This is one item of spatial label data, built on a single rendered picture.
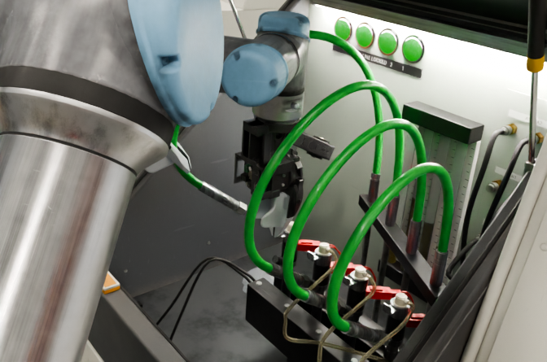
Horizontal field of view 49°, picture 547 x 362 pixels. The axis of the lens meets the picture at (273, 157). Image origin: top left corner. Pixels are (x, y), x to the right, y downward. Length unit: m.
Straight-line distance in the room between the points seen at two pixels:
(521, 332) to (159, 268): 0.78
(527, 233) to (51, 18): 0.60
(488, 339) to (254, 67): 0.44
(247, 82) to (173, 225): 0.61
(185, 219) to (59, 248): 0.96
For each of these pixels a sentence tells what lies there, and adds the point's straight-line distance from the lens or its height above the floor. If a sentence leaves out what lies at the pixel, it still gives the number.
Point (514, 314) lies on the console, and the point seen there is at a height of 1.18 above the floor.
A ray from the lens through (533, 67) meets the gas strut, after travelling 0.76.
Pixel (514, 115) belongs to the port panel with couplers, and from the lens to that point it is 1.04.
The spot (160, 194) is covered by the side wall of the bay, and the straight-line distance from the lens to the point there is 1.24.
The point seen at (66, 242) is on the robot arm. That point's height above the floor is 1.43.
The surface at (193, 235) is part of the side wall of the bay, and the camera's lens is 1.33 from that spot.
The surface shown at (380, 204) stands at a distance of 0.75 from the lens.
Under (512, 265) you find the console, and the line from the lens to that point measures 0.80.
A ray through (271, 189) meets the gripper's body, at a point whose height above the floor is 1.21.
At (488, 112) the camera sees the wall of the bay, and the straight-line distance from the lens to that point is 1.07.
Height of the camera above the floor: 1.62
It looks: 23 degrees down
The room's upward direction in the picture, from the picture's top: 4 degrees clockwise
